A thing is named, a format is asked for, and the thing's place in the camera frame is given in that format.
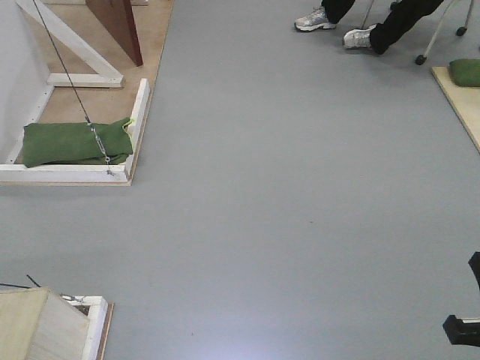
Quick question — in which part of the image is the right plywood platform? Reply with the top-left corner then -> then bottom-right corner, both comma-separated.
430,66 -> 480,151

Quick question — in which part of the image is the white side frame rail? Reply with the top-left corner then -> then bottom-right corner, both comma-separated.
125,78 -> 150,172

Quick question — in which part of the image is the near white frame rail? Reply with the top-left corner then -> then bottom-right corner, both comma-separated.
61,294 -> 114,360

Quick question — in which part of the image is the white sneaker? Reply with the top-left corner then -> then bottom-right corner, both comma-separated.
294,6 -> 336,32
342,25 -> 377,50

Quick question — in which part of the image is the black trouser leg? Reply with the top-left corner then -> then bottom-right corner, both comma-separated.
321,0 -> 356,24
369,0 -> 443,55

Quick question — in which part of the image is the black trouser leg right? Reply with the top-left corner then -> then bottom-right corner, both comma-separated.
369,0 -> 443,55

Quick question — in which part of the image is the right white sneaker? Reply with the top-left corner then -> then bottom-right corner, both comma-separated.
342,25 -> 377,50

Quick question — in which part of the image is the rolling chair leg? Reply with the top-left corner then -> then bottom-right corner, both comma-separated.
414,0 -> 477,65

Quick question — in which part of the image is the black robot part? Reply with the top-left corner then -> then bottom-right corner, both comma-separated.
468,251 -> 480,287
442,315 -> 479,347

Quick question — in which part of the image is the green sandbag right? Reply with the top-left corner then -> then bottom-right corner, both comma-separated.
448,58 -> 480,87

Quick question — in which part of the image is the brown wooden door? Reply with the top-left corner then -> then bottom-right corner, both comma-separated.
85,0 -> 143,67

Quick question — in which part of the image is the black robot part lower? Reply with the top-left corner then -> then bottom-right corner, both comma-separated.
442,315 -> 479,347

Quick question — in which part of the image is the green sandbag on wire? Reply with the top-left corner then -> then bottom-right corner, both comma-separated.
22,118 -> 134,168

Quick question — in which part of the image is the black robot part upper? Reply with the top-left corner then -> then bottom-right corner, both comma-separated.
468,251 -> 480,287

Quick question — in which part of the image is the black trouser leg left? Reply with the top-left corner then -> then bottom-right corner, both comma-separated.
321,0 -> 356,24

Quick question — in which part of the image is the white diagonal brace beam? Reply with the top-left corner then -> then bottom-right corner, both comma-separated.
16,1 -> 124,88

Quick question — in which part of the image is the left white sneaker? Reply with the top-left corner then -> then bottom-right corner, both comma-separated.
294,6 -> 336,32

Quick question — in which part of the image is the white front frame rail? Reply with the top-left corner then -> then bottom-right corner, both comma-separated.
1,164 -> 131,184

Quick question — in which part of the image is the steel guy wire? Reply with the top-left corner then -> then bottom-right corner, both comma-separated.
32,0 -> 114,176

